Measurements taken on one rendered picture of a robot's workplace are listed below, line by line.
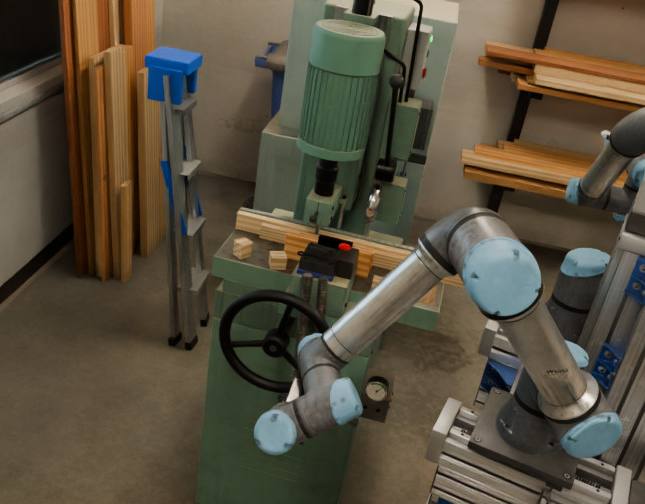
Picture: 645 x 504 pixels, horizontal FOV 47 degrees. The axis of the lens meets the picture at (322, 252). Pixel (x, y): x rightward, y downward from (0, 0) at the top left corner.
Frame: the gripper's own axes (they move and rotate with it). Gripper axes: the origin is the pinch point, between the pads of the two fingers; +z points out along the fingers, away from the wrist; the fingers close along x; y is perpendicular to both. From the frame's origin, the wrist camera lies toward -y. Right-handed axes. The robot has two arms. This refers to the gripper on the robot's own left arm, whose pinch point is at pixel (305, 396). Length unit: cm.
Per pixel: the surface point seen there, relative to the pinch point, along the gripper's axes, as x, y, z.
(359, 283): 3.0, -27.4, 28.0
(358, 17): -13, -91, 16
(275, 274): -18.3, -24.0, 24.5
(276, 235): -23, -34, 36
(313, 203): -14, -44, 26
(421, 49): 2, -93, 35
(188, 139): -79, -63, 104
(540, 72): 48, -148, 196
